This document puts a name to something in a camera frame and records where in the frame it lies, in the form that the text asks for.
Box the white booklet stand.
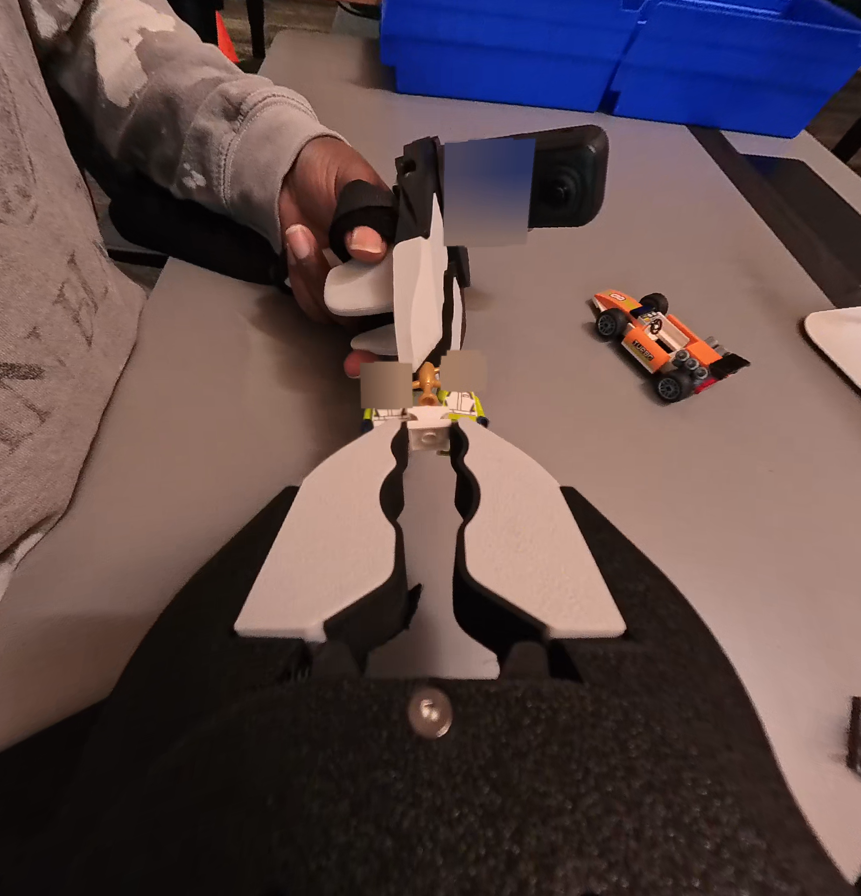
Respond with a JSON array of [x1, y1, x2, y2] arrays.
[[802, 301, 861, 411]]

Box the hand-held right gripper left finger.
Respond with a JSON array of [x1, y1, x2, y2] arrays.
[[235, 420, 420, 645]]

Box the person's left forearm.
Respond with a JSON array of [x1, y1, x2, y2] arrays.
[[25, 0, 354, 253]]

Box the person's left hand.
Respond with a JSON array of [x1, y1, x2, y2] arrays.
[[277, 135, 400, 382]]

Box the orange traffic cone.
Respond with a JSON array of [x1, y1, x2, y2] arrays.
[[214, 7, 245, 68]]

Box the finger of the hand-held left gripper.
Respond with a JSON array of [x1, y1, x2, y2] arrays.
[[442, 273, 468, 362], [386, 196, 452, 368]]

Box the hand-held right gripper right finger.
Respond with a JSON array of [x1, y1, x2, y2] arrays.
[[452, 420, 627, 645]]

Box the orange lego race car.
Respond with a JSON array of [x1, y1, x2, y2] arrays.
[[589, 287, 753, 407]]

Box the green lego minifigure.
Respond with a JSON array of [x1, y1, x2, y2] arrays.
[[445, 392, 490, 428]]

